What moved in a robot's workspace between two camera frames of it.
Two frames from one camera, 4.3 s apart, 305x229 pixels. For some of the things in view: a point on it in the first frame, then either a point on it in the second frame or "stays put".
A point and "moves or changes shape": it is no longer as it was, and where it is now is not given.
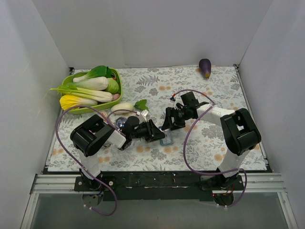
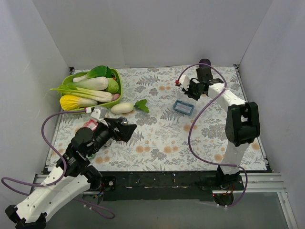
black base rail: [169, 186] stays put
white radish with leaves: [141, 104] stays put
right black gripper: [173, 118] -> [193, 89]
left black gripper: [149, 131] -> [116, 130]
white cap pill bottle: [107, 143] stays put
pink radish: [116, 96] stays put
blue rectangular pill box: [168, 138] moves or changes shape
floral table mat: [149, 93] stays put
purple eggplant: [205, 67] stays put
